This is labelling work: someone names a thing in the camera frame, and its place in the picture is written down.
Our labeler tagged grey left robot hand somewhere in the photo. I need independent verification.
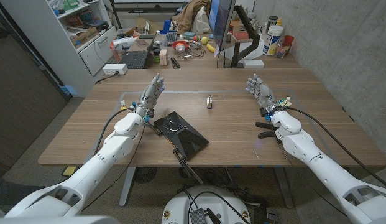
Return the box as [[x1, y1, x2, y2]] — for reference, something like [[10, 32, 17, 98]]
[[135, 73, 165, 118]]

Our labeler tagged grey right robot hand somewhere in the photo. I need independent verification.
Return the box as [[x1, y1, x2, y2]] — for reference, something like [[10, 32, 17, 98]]
[[245, 73, 282, 116]]

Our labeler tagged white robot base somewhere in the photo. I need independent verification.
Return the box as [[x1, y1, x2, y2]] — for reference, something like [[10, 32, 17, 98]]
[[161, 185, 252, 224]]

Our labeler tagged white flat box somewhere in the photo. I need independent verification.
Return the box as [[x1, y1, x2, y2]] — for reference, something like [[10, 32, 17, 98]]
[[243, 58, 265, 69]]

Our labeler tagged black laptop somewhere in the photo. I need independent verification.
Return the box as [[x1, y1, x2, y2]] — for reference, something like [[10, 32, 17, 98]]
[[117, 39, 156, 70]]

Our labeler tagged white power strip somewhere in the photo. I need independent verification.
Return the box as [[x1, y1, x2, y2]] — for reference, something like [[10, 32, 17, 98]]
[[102, 63, 129, 76]]

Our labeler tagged clear drinking glass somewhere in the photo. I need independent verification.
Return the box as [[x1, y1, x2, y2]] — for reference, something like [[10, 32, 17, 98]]
[[275, 42, 290, 59]]

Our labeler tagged clear plastic jar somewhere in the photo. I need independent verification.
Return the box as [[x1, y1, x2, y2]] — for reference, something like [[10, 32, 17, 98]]
[[175, 44, 186, 60]]

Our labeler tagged white plastic bag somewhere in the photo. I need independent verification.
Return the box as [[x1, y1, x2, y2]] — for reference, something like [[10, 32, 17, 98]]
[[110, 36, 137, 54]]

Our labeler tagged red bowl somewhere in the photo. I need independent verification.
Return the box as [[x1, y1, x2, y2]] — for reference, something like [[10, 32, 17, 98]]
[[171, 40, 191, 50]]

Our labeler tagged black keypad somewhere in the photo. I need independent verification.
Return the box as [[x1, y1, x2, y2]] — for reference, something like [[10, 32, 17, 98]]
[[165, 30, 178, 47]]

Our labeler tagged red book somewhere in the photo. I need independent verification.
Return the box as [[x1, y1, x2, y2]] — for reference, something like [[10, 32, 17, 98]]
[[232, 30, 250, 41]]

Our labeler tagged cardboard box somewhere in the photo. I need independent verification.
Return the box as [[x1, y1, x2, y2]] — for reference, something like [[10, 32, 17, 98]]
[[130, 17, 156, 37]]

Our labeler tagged black round grille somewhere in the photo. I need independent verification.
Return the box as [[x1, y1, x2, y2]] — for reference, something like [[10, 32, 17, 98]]
[[133, 167, 158, 184]]

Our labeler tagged computer monitor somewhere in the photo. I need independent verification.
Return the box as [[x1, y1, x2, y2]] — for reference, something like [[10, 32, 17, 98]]
[[208, 0, 236, 52]]

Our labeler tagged white cloth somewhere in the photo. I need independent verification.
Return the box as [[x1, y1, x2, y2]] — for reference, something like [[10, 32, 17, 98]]
[[191, 6, 212, 35]]

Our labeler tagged brown jacket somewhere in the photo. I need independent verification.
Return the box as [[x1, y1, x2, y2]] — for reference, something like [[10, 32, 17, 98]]
[[172, 0, 212, 34]]

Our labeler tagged grey table leg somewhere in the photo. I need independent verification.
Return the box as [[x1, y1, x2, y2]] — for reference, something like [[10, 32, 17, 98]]
[[119, 167, 137, 207], [273, 167, 295, 209]]

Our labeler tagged white shelf cabinet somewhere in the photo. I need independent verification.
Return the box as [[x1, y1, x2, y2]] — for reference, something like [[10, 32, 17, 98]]
[[0, 0, 119, 97]]

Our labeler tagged yellow sticky pad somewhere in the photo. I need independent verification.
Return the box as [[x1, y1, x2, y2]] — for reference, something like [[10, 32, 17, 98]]
[[62, 166, 78, 177]]

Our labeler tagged black curved handle tool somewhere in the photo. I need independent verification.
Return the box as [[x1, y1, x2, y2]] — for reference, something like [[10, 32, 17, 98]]
[[255, 121, 282, 140]]

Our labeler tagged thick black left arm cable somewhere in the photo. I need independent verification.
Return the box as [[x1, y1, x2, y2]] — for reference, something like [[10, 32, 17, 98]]
[[92, 107, 137, 156]]

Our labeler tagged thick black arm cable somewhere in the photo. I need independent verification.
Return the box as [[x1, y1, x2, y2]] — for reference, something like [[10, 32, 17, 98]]
[[92, 107, 137, 156], [285, 106, 386, 190]]

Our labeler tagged black cable bundle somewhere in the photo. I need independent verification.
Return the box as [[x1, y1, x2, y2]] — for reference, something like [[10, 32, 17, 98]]
[[189, 42, 206, 58]]

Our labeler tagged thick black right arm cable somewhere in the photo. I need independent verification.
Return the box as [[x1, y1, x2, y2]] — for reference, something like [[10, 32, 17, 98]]
[[285, 106, 386, 190]]

